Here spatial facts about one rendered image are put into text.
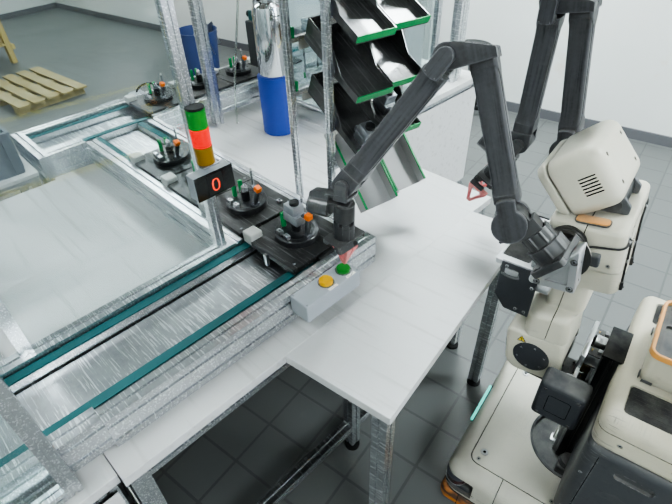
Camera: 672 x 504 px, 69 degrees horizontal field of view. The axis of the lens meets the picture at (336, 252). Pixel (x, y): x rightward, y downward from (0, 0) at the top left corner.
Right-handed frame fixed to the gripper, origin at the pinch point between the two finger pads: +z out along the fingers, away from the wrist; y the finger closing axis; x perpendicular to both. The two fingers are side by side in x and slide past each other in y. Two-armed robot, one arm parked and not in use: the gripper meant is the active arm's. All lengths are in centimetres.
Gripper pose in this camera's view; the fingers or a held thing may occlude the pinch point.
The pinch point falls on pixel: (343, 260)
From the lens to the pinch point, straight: 138.7
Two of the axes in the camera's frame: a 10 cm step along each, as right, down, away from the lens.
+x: 7.1, 4.5, -5.5
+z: 0.1, 7.7, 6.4
